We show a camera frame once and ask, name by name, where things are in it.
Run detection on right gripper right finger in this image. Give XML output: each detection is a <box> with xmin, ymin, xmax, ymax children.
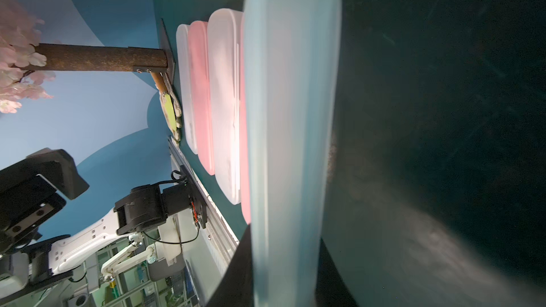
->
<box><xmin>315</xmin><ymin>240</ymin><xmax>358</xmax><ymax>307</ymax></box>

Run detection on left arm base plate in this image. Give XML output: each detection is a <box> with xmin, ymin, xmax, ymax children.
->
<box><xmin>180</xmin><ymin>168</ymin><xmax>208</xmax><ymax>230</ymax></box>

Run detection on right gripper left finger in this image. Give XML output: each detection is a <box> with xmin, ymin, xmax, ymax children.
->
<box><xmin>206</xmin><ymin>236</ymin><xmax>254</xmax><ymax>307</ymax></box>

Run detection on white pencil case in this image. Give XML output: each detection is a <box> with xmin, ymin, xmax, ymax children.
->
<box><xmin>208</xmin><ymin>9</ymin><xmax>243</xmax><ymax>205</ymax></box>
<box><xmin>176</xmin><ymin>24</ymin><xmax>198</xmax><ymax>154</ymax></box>

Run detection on pink cherry blossom tree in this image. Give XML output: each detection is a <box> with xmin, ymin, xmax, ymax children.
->
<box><xmin>1</xmin><ymin>0</ymin><xmax>167</xmax><ymax>114</ymax></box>

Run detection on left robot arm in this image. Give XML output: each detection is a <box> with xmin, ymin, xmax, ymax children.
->
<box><xmin>1</xmin><ymin>149</ymin><xmax>193</xmax><ymax>304</ymax></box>

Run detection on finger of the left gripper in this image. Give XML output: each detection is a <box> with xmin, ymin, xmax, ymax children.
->
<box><xmin>25</xmin><ymin>148</ymin><xmax>90</xmax><ymax>200</ymax></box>

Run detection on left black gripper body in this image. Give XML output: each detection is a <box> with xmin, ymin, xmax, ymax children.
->
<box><xmin>1</xmin><ymin>176</ymin><xmax>66</xmax><ymax>254</ymax></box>

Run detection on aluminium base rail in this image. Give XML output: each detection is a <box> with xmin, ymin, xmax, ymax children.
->
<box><xmin>168</xmin><ymin>136</ymin><xmax>239</xmax><ymax>306</ymax></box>

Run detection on green pencil case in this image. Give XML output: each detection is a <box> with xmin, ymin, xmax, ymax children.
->
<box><xmin>243</xmin><ymin>0</ymin><xmax>342</xmax><ymax>306</ymax></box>

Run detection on pink pencil case top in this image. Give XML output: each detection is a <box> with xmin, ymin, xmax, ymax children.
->
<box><xmin>188</xmin><ymin>21</ymin><xmax>215</xmax><ymax>176</ymax></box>

